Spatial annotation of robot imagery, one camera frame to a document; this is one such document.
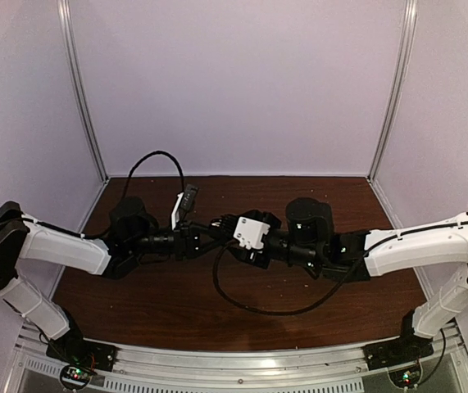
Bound right black cable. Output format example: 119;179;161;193
211;220;468;316

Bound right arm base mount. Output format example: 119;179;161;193
363;337;434;390

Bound aluminium post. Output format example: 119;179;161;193
56;0;110;181
367;0;418;184

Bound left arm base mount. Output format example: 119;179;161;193
46;341;117;391

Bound left black cable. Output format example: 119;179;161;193
0;151;188;246

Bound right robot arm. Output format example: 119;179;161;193
230;198;468;362

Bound aluminium front rail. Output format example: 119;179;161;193
0;323;468;392

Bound left aluminium post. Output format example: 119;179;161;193
56;0;110;181

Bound right aluminium post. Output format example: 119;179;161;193
367;0;418;184

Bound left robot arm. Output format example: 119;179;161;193
0;196;225;364

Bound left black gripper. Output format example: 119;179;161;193
128;220;228;262

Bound black cable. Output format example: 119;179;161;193
0;151;188;246
211;220;468;316

